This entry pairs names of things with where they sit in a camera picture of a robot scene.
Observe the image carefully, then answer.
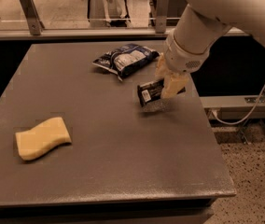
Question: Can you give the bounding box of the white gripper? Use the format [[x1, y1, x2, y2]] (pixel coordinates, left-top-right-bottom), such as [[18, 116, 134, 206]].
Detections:
[[154, 28, 210, 100]]

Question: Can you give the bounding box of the black rxbar chocolate wrapper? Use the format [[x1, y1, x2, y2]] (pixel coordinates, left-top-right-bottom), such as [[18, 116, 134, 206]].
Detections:
[[137, 79, 171, 107]]

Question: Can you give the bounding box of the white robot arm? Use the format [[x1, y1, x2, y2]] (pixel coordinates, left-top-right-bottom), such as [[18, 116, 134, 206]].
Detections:
[[156, 0, 265, 99]]

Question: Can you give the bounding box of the blue chip bag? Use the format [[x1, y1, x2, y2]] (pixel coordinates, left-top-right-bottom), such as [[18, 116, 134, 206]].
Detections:
[[92, 43, 160, 80]]

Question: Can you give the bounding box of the yellow sponge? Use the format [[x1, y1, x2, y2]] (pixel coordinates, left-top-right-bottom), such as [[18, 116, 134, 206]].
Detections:
[[15, 117, 72, 161]]

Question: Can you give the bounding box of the right metal rail bracket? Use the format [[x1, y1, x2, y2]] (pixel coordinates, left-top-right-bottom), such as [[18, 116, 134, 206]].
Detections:
[[155, 0, 169, 34]]

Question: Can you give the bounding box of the metal rail bracket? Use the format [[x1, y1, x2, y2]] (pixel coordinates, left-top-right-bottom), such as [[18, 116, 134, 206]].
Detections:
[[155, 0, 169, 34], [19, 0, 43, 35]]

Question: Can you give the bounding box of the white cable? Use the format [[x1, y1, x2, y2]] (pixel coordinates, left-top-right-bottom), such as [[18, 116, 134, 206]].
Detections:
[[211, 53, 265, 126]]

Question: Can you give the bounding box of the left metal rail bracket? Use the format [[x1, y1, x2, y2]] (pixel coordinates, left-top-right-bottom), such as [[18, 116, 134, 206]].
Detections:
[[19, 0, 43, 35]]

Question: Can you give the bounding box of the horizontal metal rail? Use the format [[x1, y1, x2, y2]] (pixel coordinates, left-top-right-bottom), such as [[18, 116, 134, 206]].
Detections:
[[0, 24, 248, 42]]

